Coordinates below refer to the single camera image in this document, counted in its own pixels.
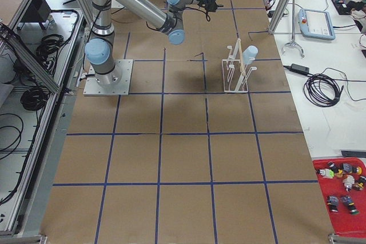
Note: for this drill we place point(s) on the black power adapter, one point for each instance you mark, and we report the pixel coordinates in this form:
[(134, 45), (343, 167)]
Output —
[(299, 69)]

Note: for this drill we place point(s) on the white wire cup rack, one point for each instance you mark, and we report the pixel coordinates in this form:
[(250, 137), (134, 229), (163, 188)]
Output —
[(234, 72)]

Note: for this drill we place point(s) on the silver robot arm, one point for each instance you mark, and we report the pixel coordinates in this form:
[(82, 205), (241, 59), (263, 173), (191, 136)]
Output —
[(118, 29)]

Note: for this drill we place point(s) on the light blue ikea cup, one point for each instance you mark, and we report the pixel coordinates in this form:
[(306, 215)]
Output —
[(249, 54)]

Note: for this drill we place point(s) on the blue teach pendant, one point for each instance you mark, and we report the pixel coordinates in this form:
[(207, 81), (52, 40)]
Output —
[(316, 24)]

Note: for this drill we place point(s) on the red plastic tray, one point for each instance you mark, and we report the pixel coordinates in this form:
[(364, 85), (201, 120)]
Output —
[(342, 182)]

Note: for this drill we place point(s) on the person in white shirt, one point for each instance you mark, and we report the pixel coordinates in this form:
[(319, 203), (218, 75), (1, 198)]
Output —
[(356, 8)]

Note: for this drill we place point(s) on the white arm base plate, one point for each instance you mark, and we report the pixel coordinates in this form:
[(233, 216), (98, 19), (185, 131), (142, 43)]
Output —
[(115, 83)]

